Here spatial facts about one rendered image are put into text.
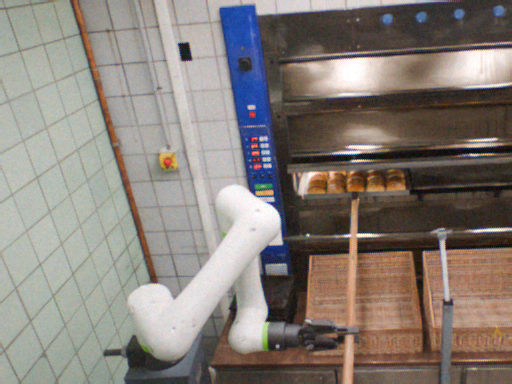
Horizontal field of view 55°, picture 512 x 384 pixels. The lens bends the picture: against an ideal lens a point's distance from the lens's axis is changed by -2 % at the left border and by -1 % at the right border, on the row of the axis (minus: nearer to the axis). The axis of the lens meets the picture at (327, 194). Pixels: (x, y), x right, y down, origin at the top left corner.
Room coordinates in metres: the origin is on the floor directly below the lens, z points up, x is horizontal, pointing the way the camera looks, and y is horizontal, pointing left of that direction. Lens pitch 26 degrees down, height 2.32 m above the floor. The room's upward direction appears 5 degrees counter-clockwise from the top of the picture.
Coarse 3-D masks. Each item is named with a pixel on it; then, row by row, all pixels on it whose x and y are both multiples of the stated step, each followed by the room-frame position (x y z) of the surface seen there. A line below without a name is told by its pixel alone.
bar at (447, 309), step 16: (288, 240) 1.93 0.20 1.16; (304, 240) 1.92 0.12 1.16; (320, 240) 1.91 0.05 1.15; (336, 240) 1.91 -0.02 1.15; (448, 288) 1.70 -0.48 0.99; (448, 304) 1.64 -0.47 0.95; (448, 320) 1.63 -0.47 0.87; (448, 336) 1.63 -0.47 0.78; (448, 352) 1.63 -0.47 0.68; (448, 368) 1.63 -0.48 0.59
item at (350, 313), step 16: (352, 208) 2.09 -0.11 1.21; (352, 224) 1.93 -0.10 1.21; (352, 240) 1.80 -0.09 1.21; (352, 256) 1.67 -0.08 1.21; (352, 272) 1.56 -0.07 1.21; (352, 288) 1.46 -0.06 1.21; (352, 304) 1.37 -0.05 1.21; (352, 320) 1.29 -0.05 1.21; (352, 336) 1.22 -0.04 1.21; (352, 352) 1.15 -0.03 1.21; (352, 368) 1.08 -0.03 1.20
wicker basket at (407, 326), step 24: (312, 264) 2.24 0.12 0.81; (336, 264) 2.23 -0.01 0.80; (384, 264) 2.21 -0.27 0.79; (408, 264) 2.20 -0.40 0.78; (312, 288) 2.16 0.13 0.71; (336, 288) 2.20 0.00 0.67; (360, 288) 2.19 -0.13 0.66; (384, 288) 2.17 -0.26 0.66; (408, 288) 2.16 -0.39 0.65; (312, 312) 2.05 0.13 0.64; (336, 312) 2.09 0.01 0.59; (360, 312) 2.07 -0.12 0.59; (384, 312) 2.06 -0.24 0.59; (408, 312) 2.04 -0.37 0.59; (336, 336) 1.79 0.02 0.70; (360, 336) 1.78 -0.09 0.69; (384, 336) 1.77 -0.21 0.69; (408, 336) 1.76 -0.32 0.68
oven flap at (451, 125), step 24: (288, 120) 2.33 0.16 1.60; (312, 120) 2.31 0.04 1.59; (336, 120) 2.30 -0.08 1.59; (360, 120) 2.29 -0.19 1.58; (384, 120) 2.27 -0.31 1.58; (408, 120) 2.26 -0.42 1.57; (432, 120) 2.24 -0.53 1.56; (456, 120) 2.23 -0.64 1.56; (480, 120) 2.22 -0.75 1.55; (504, 120) 2.20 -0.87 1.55; (312, 144) 2.28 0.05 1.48; (336, 144) 2.26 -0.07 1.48; (360, 144) 2.25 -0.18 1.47; (384, 144) 2.22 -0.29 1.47; (408, 144) 2.20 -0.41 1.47; (432, 144) 2.18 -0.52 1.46
